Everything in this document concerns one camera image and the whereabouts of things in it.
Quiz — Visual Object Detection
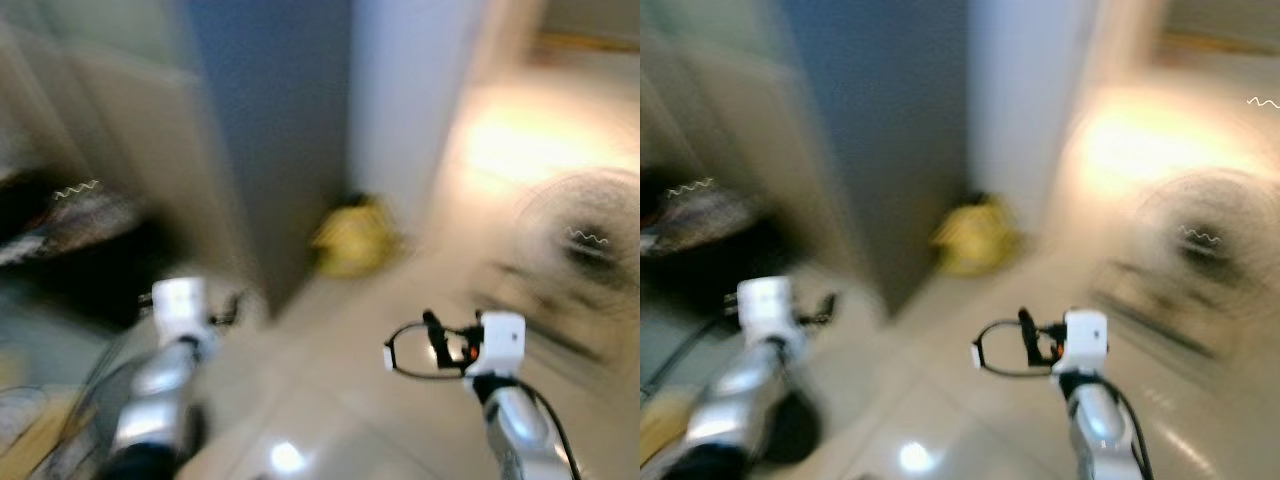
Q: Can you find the dark cluttered heap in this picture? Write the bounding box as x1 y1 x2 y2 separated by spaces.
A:
0 168 156 301
640 168 791 291

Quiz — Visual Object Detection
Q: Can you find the white door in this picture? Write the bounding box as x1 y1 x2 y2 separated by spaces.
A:
968 0 1106 206
350 0 493 206

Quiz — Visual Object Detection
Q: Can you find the black looped right wrist cable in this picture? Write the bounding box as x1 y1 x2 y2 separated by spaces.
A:
384 320 471 381
971 318 1061 379

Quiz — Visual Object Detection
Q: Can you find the beige cabinet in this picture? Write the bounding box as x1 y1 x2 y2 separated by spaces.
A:
0 30 256 311
640 30 881 311

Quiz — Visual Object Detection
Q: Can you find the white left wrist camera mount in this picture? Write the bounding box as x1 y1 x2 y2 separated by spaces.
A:
737 277 797 343
152 278 209 346

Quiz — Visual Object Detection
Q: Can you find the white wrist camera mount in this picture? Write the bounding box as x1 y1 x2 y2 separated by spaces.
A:
152 278 209 346
737 277 797 343
478 312 528 378
1063 310 1111 376

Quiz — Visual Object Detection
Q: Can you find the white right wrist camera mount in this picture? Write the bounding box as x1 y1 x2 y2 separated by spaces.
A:
1063 310 1111 376
478 312 528 378

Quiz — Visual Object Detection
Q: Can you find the yellow bag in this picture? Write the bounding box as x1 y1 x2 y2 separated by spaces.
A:
930 195 1023 279
310 195 401 279

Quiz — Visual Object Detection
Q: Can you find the black floor fan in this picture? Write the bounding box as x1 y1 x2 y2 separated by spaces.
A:
512 170 641 301
1128 170 1280 301

